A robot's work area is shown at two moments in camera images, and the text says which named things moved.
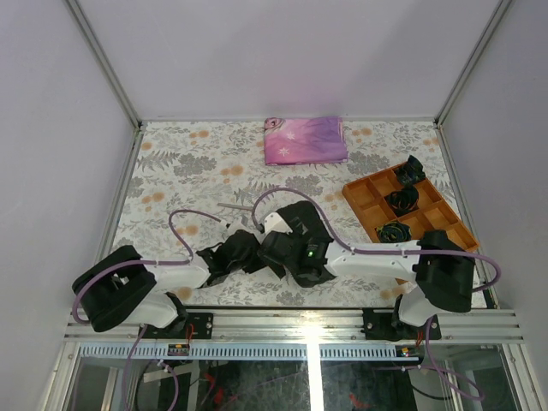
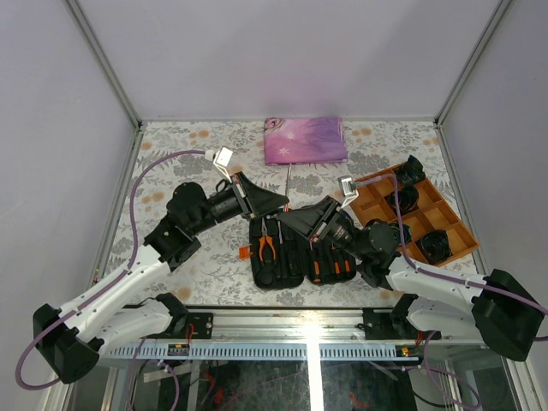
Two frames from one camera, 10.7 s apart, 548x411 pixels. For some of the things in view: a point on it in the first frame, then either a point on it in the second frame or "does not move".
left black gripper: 259,264 -> 261,201
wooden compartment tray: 384,198 does not move
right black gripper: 280,270 -> 309,220
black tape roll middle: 402,201 does not move
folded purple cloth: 304,140 does not move
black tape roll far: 410,171 does not move
